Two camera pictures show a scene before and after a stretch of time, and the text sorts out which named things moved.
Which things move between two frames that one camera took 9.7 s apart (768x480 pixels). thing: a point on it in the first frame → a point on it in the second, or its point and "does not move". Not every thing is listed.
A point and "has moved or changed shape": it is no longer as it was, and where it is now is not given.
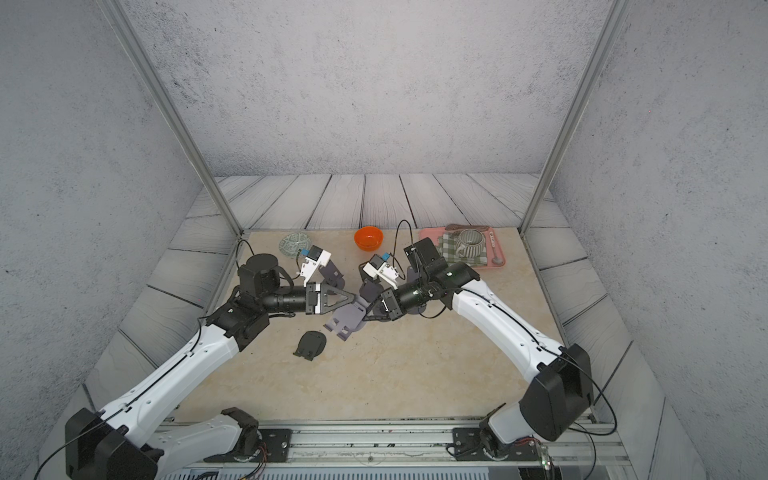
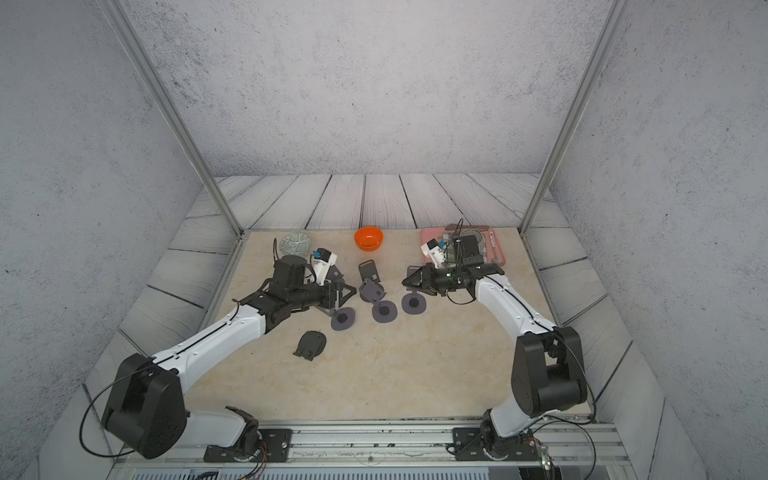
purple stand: (332, 275) does not move
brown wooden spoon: (456, 227) does not move
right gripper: (392, 305) → (428, 278)
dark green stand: (311, 345) does not move
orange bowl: (369, 238) does not move
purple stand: (348, 319) has moved or changed shape
